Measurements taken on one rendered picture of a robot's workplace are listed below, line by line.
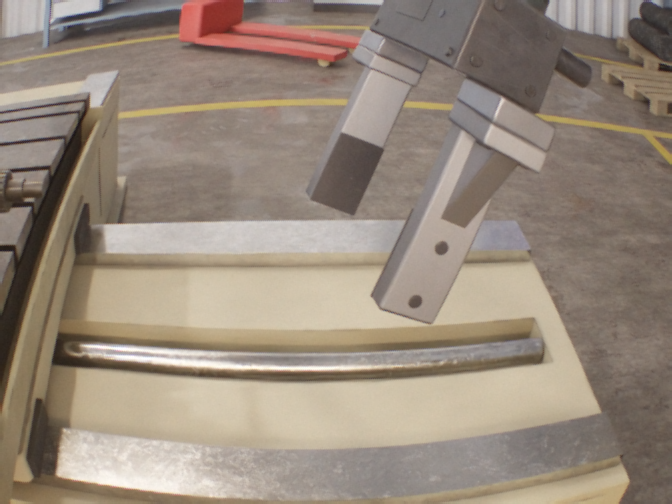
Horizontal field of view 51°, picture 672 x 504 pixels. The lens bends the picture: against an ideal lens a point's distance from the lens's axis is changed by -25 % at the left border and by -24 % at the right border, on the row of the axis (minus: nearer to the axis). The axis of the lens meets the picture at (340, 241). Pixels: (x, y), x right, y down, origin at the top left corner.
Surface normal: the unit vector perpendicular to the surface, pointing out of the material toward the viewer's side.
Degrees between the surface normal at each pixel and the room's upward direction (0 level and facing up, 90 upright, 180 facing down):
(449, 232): 83
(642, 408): 0
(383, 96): 83
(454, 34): 66
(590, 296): 0
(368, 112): 83
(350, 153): 83
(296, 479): 0
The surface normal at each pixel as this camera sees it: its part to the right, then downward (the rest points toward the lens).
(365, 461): 0.05, -0.88
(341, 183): 0.22, 0.36
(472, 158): -0.88, -0.32
